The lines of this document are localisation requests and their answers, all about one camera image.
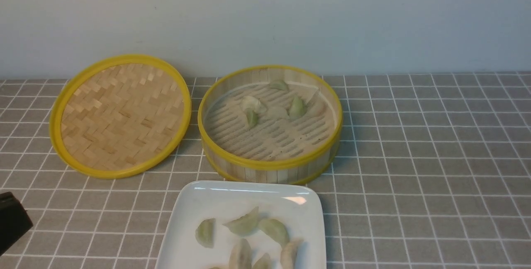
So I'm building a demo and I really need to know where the pale round dumpling basket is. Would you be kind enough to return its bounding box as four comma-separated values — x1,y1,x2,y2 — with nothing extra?
280,238,304,269

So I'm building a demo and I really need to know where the green dumpling basket front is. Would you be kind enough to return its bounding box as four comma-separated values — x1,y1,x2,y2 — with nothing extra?
251,253,273,269

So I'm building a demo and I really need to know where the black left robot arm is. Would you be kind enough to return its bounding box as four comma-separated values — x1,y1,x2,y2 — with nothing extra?
0,192,34,255

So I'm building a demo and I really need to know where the green dumpling plate centre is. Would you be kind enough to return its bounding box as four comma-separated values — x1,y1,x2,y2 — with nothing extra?
223,206,260,237

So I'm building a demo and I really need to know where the green dumpling plate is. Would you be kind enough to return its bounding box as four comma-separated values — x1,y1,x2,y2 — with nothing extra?
258,218,290,248
223,206,260,237
195,218,216,249

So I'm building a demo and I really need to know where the green dumpling plate right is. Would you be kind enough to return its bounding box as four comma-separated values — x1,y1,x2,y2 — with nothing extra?
258,218,290,248

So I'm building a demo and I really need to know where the white square plate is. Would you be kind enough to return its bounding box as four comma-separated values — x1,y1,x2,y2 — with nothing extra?
155,181,327,269

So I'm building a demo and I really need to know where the green dumpling plate left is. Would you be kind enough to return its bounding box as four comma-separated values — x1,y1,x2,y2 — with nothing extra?
195,218,216,249

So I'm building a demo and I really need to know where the yellow-rimmed bamboo steamer basket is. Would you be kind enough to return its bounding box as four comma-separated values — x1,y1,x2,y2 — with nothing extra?
197,65,343,184

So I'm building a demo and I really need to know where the pale flat dumpling basket centre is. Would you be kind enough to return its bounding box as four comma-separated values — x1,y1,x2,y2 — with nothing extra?
264,106,290,120

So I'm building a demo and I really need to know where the small green dumpling basket centre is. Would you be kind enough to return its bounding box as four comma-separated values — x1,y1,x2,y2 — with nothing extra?
245,108,259,128

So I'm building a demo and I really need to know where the pale dumpling basket centre-left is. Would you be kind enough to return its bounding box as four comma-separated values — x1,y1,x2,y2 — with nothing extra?
240,95,267,114

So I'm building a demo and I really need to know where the green dumpling at basket back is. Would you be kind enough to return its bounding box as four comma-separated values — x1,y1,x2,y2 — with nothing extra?
268,80,290,92

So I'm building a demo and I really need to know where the woven bamboo steamer lid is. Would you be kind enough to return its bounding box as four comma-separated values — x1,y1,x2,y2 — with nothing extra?
49,54,192,179

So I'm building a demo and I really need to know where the grey checked tablecloth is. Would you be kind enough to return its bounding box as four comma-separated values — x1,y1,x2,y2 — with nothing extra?
0,72,531,269

